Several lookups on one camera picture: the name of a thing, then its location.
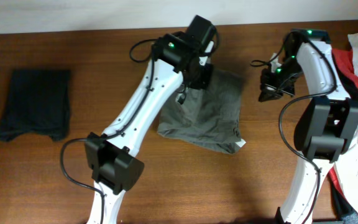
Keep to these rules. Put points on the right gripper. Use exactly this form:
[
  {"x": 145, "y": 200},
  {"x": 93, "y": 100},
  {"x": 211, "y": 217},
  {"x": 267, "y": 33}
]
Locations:
[{"x": 270, "y": 90}]

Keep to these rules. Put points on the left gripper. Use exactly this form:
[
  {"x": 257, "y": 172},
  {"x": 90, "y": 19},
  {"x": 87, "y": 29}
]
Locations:
[{"x": 206, "y": 80}]

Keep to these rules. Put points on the grey shorts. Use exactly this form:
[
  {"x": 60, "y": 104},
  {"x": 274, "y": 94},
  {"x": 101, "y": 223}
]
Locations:
[{"x": 207, "y": 118}]

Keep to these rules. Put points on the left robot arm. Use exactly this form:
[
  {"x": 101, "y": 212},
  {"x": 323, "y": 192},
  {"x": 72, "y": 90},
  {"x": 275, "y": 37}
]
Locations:
[{"x": 177, "y": 60}]

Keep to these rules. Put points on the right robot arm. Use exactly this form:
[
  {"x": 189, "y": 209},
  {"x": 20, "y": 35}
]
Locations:
[{"x": 326, "y": 127}]

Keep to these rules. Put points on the black garment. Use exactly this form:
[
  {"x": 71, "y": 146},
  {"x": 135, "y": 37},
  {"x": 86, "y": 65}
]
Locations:
[{"x": 345, "y": 70}]

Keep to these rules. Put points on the folded dark green garment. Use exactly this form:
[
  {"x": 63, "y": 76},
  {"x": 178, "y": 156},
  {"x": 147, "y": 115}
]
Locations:
[{"x": 37, "y": 102}]

